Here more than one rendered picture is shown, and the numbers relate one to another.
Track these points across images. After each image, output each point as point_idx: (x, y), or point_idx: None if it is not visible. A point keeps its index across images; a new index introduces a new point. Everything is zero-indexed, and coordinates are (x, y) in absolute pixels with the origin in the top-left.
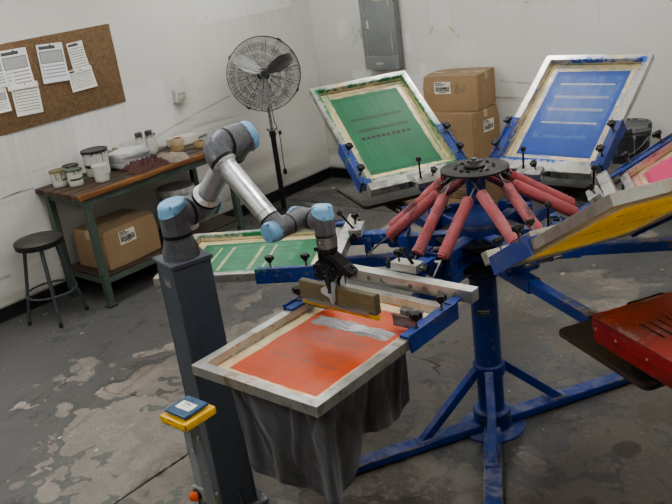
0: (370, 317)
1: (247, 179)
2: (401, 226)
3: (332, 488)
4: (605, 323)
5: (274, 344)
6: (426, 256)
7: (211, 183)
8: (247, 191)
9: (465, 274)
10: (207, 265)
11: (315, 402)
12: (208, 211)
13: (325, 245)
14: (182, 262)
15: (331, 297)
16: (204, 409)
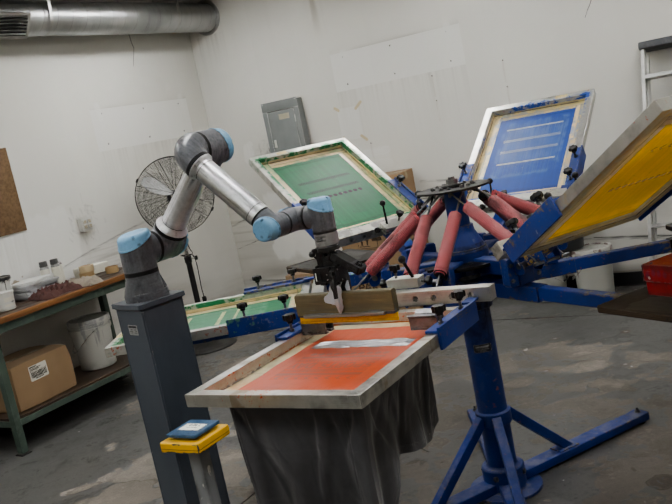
0: (387, 318)
1: (230, 177)
2: (383, 258)
3: None
4: (661, 265)
5: (276, 369)
6: None
7: (179, 206)
8: (232, 189)
9: None
10: (179, 305)
11: (355, 392)
12: (175, 243)
13: (327, 241)
14: (151, 300)
15: (338, 303)
16: (215, 428)
